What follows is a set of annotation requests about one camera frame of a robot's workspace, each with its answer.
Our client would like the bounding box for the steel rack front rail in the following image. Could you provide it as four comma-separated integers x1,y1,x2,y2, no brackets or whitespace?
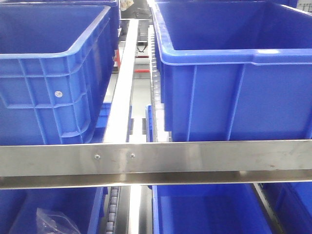
0,140,312,189

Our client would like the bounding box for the lower left blue bin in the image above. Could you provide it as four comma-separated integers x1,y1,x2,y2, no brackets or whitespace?
0,187,108,234

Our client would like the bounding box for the steel divider rail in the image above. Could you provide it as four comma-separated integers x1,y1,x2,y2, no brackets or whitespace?
102,19,138,144

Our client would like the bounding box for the clear plastic bag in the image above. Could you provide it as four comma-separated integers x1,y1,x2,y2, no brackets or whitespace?
36,208,80,234

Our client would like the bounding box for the lower middle blue bin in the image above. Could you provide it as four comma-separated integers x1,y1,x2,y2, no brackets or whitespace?
152,184,272,234

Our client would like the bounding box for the large blue crate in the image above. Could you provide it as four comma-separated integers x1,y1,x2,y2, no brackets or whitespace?
0,4,115,145
151,0,312,142

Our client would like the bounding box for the lower right blue bin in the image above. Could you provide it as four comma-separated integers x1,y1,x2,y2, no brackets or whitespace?
262,182,312,234

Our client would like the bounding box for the large blue crate right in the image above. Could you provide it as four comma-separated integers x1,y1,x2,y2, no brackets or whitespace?
151,0,312,142

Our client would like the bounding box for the blue bin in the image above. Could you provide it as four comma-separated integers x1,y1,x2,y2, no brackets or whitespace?
0,187,108,234
262,182,312,234
152,184,272,234

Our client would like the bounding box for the roller track strip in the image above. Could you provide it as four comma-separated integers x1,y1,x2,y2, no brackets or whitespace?
105,186,120,234

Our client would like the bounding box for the large blue crate left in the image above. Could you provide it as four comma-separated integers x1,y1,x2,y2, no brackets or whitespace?
0,4,115,145

